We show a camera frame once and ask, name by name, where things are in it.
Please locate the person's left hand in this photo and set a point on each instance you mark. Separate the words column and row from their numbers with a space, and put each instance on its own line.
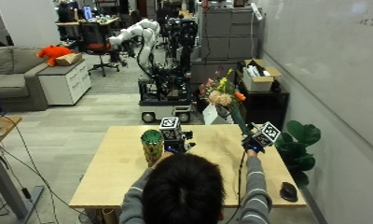
column 179, row 143

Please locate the person's right hand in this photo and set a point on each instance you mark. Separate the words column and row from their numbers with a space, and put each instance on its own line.
column 251, row 143

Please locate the flower bouquet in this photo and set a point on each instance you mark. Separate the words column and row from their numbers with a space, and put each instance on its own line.
column 226, row 96

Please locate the right glove marker cube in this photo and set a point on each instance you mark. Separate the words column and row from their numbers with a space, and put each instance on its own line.
column 267, row 133

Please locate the glove marker cube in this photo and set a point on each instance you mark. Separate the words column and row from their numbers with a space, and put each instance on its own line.
column 171, row 128
column 267, row 133

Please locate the left glove marker cube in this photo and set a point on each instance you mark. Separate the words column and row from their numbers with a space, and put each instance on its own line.
column 171, row 128

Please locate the green patterned vase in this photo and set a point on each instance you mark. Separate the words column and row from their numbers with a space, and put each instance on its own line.
column 153, row 146

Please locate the wooden table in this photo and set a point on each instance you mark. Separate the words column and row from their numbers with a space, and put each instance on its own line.
column 183, row 168

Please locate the green potted plant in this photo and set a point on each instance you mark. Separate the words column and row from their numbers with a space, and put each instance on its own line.
column 299, row 149

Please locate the black cabinet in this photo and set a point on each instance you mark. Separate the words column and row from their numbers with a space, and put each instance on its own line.
column 266, row 104

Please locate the person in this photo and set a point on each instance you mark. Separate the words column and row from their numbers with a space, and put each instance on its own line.
column 195, row 189

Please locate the black computer mouse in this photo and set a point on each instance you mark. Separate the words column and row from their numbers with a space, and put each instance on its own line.
column 288, row 191

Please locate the cardboard box with papers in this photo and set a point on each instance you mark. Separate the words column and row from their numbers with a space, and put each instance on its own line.
column 259, row 76

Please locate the white mobile robot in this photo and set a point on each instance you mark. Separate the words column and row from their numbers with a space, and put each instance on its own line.
column 165, row 71

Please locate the whiteboard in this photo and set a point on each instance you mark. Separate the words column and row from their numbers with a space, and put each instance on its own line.
column 332, row 62

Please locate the white drawer cabinet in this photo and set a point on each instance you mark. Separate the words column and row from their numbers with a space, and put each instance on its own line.
column 66, row 82

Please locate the grey filing cabinets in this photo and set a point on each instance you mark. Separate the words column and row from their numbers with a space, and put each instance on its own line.
column 230, row 34

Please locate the black office chair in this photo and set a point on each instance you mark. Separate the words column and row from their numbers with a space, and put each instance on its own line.
column 98, row 43

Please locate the tan cardboard box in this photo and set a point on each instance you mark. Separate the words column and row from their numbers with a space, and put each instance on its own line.
column 69, row 59

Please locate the orange plush toy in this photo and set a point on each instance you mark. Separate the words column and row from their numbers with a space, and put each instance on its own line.
column 53, row 53

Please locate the wooden side desk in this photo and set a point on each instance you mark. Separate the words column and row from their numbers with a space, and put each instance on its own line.
column 1, row 161

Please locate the grey sofa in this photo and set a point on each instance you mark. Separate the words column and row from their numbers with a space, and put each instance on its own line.
column 13, row 77

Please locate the background desk with monitor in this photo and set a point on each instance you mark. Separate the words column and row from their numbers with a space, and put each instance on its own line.
column 87, row 17

